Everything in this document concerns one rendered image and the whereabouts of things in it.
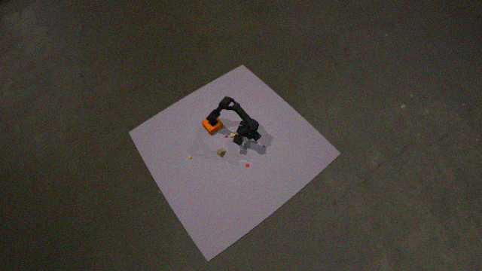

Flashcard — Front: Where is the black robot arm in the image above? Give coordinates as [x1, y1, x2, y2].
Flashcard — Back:
[206, 96, 261, 141]

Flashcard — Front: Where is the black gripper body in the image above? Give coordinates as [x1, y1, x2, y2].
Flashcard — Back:
[233, 120, 248, 145]

